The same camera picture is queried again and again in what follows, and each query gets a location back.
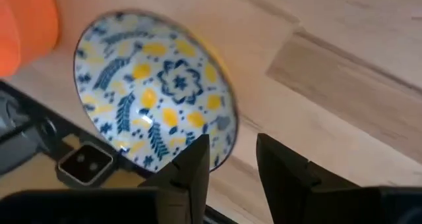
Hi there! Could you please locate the yellow floral patterned mini bowl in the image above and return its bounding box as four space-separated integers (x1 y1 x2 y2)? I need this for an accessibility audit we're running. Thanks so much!
73 9 239 174

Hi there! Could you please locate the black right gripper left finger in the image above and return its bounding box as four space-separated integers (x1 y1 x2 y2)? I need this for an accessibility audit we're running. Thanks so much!
138 134 211 224

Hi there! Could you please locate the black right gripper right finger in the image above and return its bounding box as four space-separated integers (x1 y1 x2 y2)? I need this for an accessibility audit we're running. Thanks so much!
256 132 361 224

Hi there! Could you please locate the black aluminium table frame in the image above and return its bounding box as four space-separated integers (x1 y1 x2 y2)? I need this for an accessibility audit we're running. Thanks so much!
0 80 159 192

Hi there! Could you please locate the orange plastic mini bowl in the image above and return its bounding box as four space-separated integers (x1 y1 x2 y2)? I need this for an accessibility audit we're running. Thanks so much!
0 0 61 78

